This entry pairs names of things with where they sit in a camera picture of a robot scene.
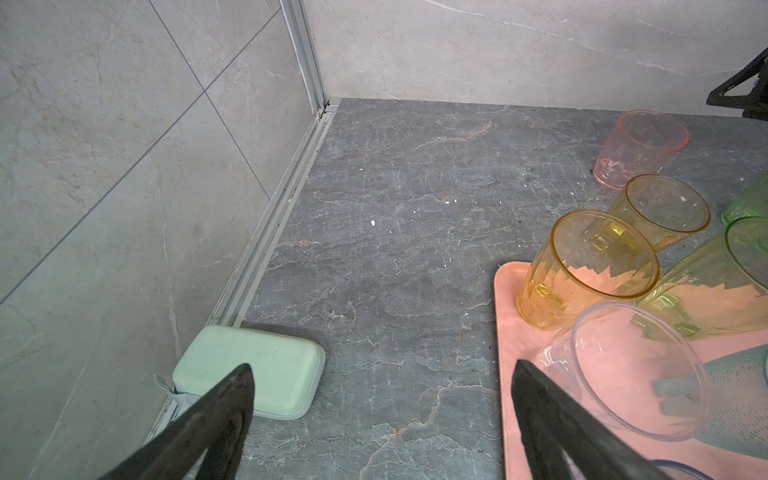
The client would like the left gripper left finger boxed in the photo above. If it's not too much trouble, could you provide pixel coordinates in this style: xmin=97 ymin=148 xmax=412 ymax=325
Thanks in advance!
xmin=103 ymin=364 xmax=255 ymax=479

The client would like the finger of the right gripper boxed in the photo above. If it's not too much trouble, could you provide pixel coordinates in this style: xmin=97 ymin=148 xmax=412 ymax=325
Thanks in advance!
xmin=706 ymin=47 xmax=768 ymax=121

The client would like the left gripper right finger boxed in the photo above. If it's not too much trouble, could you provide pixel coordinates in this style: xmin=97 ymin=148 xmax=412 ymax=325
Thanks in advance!
xmin=511 ymin=360 xmax=668 ymax=479

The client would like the clear glass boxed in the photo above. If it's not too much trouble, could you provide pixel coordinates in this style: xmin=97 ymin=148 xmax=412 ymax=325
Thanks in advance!
xmin=532 ymin=302 xmax=712 ymax=442

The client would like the pink plastic tray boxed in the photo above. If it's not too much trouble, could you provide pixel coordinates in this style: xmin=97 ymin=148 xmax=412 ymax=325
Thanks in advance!
xmin=493 ymin=260 xmax=768 ymax=480

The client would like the pink glass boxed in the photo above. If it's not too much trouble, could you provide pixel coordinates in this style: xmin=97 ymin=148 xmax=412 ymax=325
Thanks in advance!
xmin=592 ymin=109 xmax=690 ymax=190

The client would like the blue tall glass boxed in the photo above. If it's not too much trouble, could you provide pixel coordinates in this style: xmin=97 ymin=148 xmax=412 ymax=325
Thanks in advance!
xmin=651 ymin=459 xmax=712 ymax=480

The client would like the tall amber glass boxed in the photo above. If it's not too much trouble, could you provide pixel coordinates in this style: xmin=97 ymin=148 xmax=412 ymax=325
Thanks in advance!
xmin=516 ymin=210 xmax=660 ymax=330

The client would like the teal frosted cup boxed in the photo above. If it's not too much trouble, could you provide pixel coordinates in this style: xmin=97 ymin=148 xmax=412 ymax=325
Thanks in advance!
xmin=653 ymin=344 xmax=768 ymax=462

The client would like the tall green glass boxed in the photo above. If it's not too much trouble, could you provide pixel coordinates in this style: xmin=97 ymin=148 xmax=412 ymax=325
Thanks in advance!
xmin=636 ymin=216 xmax=767 ymax=341

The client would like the white clip device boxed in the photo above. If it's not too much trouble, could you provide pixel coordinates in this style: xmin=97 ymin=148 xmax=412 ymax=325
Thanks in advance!
xmin=145 ymin=374 xmax=201 ymax=444

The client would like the green sponge box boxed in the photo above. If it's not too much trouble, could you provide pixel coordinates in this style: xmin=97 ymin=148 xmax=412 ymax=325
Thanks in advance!
xmin=172 ymin=325 xmax=327 ymax=421

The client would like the small green glass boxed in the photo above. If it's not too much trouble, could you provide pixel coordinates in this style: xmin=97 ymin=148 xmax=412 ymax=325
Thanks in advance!
xmin=721 ymin=174 xmax=768 ymax=225

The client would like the short amber glass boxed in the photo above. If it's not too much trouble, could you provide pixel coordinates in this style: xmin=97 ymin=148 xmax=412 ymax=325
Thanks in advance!
xmin=608 ymin=174 xmax=711 ymax=252

